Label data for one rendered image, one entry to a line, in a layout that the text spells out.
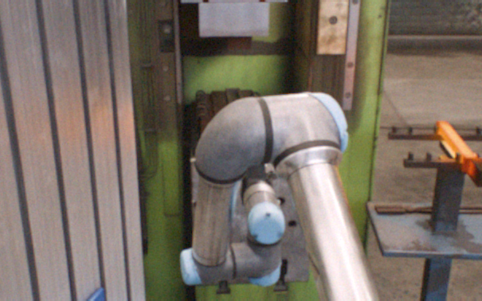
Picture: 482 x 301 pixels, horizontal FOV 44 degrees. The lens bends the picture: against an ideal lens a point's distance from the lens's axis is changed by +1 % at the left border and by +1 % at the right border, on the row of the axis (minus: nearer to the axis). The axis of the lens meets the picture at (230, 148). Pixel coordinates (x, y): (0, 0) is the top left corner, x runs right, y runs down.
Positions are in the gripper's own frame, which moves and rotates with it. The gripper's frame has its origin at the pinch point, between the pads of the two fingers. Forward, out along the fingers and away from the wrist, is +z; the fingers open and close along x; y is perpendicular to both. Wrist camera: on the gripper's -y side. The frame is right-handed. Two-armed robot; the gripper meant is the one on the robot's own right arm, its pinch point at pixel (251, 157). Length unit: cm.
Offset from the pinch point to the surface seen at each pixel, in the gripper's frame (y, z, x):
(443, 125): -1, 18, 58
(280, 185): 18.3, 21.8, 11.6
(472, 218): 26, 11, 68
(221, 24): -30.1, 27.3, -6.1
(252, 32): -27.7, 27.3, 3.1
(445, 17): 54, 585, 302
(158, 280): 64, 42, -29
